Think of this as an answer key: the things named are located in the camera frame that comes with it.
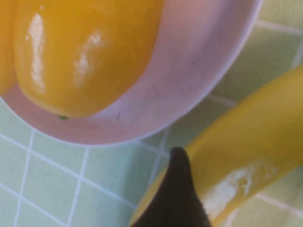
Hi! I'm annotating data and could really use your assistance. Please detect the pink round plate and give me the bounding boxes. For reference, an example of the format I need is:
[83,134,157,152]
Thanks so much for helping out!
[0,0,265,145]

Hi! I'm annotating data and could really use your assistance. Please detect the orange yellow mango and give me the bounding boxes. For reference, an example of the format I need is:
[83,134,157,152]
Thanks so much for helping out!
[13,0,167,120]
[0,0,17,95]

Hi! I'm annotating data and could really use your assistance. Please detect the green checked tablecloth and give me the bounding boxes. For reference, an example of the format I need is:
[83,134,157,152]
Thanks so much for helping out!
[0,0,303,227]

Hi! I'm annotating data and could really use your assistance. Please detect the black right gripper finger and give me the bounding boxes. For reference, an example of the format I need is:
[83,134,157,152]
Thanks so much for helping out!
[132,146,213,227]

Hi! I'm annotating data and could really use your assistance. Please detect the large yellow banana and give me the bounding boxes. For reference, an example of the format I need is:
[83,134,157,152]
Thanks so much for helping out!
[129,65,303,227]

